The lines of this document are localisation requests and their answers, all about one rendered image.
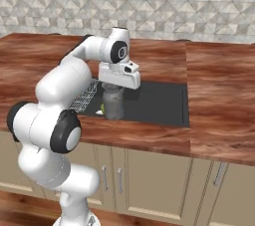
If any silver cupboard handle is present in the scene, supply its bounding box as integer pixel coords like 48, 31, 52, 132
101, 165, 110, 192
212, 161, 229, 187
116, 167, 125, 194

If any small yellow-green object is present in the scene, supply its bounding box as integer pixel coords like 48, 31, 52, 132
95, 103, 107, 116

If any wire dish rack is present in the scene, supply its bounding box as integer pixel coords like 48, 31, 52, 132
68, 78, 101, 114

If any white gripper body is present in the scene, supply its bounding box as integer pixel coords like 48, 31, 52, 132
97, 61, 141, 91

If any black sink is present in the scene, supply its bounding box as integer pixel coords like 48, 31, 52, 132
77, 78, 191, 128

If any beige cupboard door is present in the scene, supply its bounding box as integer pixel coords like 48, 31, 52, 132
111, 145, 194, 226
54, 142, 114, 212
0, 130, 46, 199
198, 160, 255, 226

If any grey jug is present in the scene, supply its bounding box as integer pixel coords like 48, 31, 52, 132
101, 82, 126, 120

